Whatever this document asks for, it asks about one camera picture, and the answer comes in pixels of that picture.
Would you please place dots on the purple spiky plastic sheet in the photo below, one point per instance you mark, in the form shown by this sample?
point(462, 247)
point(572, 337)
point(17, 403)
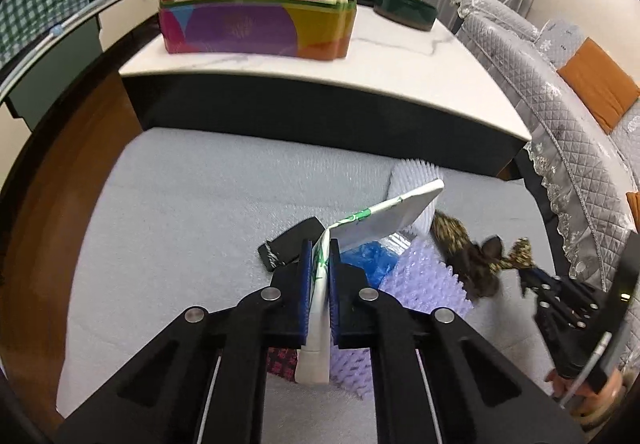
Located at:
point(420, 284)

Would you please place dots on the dark green oval tray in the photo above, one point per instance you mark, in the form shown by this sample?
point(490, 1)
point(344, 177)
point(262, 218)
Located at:
point(405, 8)

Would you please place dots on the small black packet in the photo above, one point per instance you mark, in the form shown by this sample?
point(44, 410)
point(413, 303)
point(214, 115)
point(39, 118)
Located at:
point(292, 241)

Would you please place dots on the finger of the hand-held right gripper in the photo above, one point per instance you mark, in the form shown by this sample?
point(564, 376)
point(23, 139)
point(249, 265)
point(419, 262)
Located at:
point(550, 285)
point(567, 334)

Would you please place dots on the grey quilted sofa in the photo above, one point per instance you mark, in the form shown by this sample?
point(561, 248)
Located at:
point(525, 83)

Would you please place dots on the leopard print cloth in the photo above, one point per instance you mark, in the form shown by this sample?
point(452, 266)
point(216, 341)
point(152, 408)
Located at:
point(450, 234)

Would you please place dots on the white green printed paper carton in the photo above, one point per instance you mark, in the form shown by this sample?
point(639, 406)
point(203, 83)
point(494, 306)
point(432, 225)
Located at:
point(390, 219)

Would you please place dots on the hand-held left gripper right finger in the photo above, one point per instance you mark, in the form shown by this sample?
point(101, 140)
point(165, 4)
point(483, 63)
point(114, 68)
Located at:
point(335, 304)

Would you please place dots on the white marble coffee table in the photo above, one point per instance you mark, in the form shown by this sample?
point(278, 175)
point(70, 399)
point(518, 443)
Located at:
point(300, 108)

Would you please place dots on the person's right hand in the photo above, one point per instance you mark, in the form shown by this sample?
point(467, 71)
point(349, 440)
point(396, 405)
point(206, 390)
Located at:
point(600, 401)

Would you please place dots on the colourful storage box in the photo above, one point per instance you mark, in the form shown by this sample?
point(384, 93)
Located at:
point(240, 28)

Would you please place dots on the green white tv cabinet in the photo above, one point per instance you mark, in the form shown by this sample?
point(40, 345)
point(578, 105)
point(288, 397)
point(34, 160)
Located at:
point(50, 68)

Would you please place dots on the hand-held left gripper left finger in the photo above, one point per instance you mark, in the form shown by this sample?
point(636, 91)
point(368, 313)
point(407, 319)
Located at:
point(306, 294)

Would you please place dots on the blue plastic bag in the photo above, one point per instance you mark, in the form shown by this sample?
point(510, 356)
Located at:
point(367, 261)

